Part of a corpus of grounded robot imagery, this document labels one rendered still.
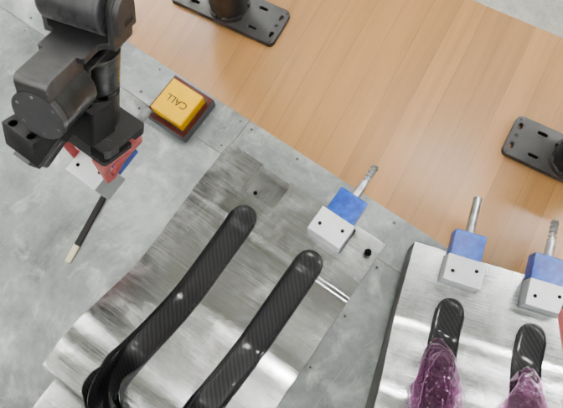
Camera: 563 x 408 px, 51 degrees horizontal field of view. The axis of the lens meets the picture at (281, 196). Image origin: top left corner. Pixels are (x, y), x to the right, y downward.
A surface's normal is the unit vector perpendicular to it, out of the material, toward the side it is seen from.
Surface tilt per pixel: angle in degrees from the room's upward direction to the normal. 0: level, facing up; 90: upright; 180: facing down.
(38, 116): 64
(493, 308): 0
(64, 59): 26
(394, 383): 19
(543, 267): 0
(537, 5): 0
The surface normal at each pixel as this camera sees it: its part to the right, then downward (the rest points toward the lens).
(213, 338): 0.18, -0.57
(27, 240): -0.04, -0.28
